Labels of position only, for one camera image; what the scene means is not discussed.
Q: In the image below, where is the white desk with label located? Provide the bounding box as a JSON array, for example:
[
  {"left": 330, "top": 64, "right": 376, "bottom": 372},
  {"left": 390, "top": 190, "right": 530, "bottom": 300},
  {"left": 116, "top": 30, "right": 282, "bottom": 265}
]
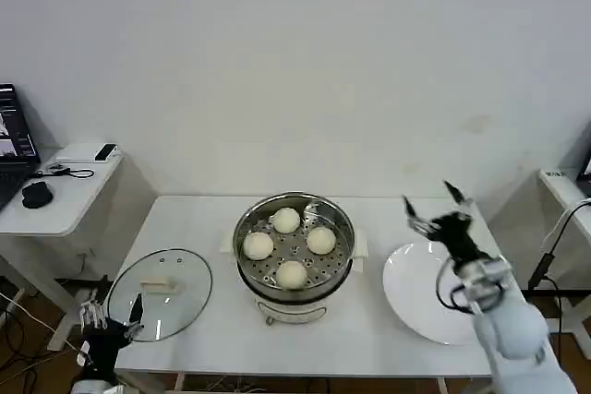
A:
[{"left": 537, "top": 166, "right": 591, "bottom": 336}]

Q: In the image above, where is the white steamed bun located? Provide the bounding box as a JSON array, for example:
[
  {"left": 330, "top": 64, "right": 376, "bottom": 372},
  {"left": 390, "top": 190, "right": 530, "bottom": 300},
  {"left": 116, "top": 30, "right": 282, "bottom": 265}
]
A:
[
  {"left": 306, "top": 225, "right": 338, "bottom": 257},
  {"left": 275, "top": 259, "right": 308, "bottom": 292},
  {"left": 271, "top": 207, "right": 302, "bottom": 235},
  {"left": 242, "top": 231, "right": 275, "bottom": 262}
]

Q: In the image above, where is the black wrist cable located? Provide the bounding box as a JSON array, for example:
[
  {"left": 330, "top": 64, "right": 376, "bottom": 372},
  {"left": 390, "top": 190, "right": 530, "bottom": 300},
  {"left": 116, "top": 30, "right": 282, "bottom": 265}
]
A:
[{"left": 435, "top": 255, "right": 507, "bottom": 317}]

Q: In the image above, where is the round glass lid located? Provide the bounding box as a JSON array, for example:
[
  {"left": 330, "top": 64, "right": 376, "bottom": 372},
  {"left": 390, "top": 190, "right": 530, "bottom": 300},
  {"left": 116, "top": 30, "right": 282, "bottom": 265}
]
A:
[{"left": 105, "top": 247, "right": 214, "bottom": 344}]

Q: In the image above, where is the small white black device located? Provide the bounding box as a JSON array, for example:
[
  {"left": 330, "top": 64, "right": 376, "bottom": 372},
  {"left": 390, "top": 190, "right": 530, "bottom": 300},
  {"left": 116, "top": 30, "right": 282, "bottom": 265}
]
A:
[{"left": 93, "top": 143, "right": 120, "bottom": 162}]

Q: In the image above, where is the black open laptop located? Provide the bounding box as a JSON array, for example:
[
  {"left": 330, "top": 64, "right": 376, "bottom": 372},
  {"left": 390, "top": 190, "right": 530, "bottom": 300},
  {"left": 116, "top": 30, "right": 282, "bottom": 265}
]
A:
[{"left": 0, "top": 83, "right": 42, "bottom": 212}]

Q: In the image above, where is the white round plate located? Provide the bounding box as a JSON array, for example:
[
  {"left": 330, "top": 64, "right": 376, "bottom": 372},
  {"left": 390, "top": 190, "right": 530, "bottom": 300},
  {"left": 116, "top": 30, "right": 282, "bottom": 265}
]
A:
[{"left": 381, "top": 242, "right": 482, "bottom": 347}]

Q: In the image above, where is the black cable with adapter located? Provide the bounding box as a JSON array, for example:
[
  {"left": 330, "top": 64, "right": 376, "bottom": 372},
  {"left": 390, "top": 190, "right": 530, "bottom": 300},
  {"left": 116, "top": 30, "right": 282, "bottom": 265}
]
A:
[{"left": 526, "top": 199, "right": 591, "bottom": 336}]

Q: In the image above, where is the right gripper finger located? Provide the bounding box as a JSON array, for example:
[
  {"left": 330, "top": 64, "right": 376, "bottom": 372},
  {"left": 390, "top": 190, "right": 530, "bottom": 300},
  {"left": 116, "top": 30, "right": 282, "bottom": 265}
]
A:
[
  {"left": 442, "top": 179, "right": 476, "bottom": 221},
  {"left": 402, "top": 195, "right": 442, "bottom": 243}
]

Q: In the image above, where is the steel steamer pot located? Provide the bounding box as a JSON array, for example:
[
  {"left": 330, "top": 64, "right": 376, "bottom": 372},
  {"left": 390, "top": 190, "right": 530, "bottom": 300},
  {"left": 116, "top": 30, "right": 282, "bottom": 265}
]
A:
[{"left": 232, "top": 190, "right": 357, "bottom": 302}]

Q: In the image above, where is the white electric cooker base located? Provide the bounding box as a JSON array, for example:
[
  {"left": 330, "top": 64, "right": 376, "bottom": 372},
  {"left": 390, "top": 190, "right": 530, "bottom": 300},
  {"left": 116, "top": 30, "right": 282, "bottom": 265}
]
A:
[{"left": 220, "top": 226, "right": 371, "bottom": 328}]

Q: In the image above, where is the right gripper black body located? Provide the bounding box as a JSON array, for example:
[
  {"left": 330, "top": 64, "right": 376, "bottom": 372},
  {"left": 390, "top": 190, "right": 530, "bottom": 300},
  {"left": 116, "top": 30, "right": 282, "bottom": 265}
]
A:
[{"left": 430, "top": 211, "right": 487, "bottom": 263}]

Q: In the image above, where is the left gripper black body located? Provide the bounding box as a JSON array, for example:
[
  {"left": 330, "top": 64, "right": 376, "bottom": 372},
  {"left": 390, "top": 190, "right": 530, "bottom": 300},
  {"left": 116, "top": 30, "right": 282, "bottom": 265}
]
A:
[{"left": 80, "top": 320, "right": 136, "bottom": 384}]

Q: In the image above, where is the black floor cable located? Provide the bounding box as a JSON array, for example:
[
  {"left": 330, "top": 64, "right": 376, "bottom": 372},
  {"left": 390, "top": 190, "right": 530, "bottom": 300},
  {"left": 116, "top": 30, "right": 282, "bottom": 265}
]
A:
[{"left": 0, "top": 308, "right": 53, "bottom": 394}]

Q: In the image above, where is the white floor cable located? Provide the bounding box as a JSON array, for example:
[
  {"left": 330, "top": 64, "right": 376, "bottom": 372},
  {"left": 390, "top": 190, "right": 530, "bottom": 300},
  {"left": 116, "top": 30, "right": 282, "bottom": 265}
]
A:
[{"left": 0, "top": 291, "right": 87, "bottom": 354}]

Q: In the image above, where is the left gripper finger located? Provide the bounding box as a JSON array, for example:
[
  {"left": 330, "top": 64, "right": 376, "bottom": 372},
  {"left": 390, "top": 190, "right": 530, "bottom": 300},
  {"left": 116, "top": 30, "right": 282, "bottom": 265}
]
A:
[
  {"left": 124, "top": 292, "right": 146, "bottom": 342},
  {"left": 78, "top": 286, "right": 111, "bottom": 332}
]

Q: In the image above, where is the white hanging cable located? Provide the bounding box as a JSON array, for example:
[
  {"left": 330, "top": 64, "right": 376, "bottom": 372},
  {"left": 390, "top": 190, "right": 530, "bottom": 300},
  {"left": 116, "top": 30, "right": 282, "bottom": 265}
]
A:
[{"left": 538, "top": 199, "right": 591, "bottom": 253}]

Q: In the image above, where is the black desk cable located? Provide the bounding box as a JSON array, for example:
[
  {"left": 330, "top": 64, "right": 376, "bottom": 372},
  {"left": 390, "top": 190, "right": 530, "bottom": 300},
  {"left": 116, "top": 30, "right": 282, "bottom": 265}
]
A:
[{"left": 30, "top": 161, "right": 96, "bottom": 181}]

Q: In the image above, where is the white side desk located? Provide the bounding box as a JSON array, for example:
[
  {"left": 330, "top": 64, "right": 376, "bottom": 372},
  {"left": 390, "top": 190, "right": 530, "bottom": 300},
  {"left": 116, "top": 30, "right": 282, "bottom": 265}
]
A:
[{"left": 0, "top": 140, "right": 161, "bottom": 353}]

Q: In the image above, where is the black computer mouse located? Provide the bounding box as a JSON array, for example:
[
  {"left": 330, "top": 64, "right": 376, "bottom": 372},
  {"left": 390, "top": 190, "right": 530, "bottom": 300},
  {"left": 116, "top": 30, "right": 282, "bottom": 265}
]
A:
[{"left": 21, "top": 180, "right": 55, "bottom": 210}]

